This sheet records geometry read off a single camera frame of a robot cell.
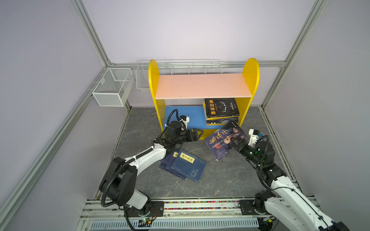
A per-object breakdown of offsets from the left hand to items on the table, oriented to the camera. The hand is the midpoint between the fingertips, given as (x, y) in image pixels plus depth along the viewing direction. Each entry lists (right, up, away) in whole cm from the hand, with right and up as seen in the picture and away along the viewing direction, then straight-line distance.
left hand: (199, 134), depth 82 cm
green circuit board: (-29, -44, -10) cm, 53 cm away
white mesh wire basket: (-59, +30, +18) cm, 69 cm away
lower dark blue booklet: (-20, -19, +5) cm, 28 cm away
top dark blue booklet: (-6, -20, +5) cm, 21 cm away
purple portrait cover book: (+18, +6, -1) cm, 19 cm away
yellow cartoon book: (+7, +10, +6) cm, 13 cm away
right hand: (+16, -2, -6) cm, 18 cm away
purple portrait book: (+14, -3, -4) cm, 15 cm away
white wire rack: (-15, +43, +12) cm, 47 cm away
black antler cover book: (+15, +17, +10) cm, 24 cm away
